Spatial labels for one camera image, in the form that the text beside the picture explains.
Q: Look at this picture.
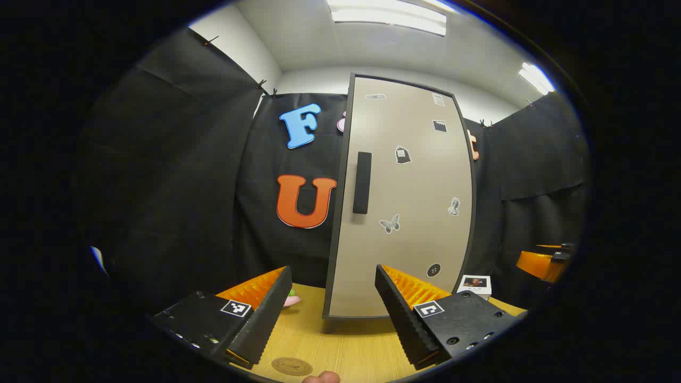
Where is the black backdrop cloth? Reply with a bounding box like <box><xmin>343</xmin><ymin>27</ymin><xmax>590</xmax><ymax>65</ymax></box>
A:
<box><xmin>74</xmin><ymin>27</ymin><xmax>591</xmax><ymax>320</ymax></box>

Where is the ceiling light panel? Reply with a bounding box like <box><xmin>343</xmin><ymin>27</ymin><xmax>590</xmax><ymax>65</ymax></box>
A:
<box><xmin>327</xmin><ymin>0</ymin><xmax>447</xmax><ymax>37</ymax></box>
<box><xmin>519</xmin><ymin>63</ymin><xmax>557</xmax><ymax>95</ymax></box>

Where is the round brown coaster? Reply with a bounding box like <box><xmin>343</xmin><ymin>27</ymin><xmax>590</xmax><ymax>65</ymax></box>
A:
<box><xmin>271</xmin><ymin>357</ymin><xmax>313</xmax><ymax>377</ymax></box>

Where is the dark grey cabinet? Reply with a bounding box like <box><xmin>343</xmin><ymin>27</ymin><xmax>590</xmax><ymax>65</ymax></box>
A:
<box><xmin>322</xmin><ymin>73</ymin><xmax>477</xmax><ymax>321</ymax></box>

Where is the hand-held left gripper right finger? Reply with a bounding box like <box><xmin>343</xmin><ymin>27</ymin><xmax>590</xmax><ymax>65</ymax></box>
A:
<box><xmin>374</xmin><ymin>264</ymin><xmax>519</xmax><ymax>371</ymax></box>

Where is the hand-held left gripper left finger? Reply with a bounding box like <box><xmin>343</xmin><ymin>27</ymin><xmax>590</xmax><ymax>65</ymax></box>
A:
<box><xmin>152</xmin><ymin>265</ymin><xmax>293</xmax><ymax>370</ymax></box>

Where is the black cabinet door handle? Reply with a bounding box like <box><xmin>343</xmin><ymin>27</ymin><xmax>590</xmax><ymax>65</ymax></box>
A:
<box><xmin>352</xmin><ymin>152</ymin><xmax>372</xmax><ymax>215</ymax></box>

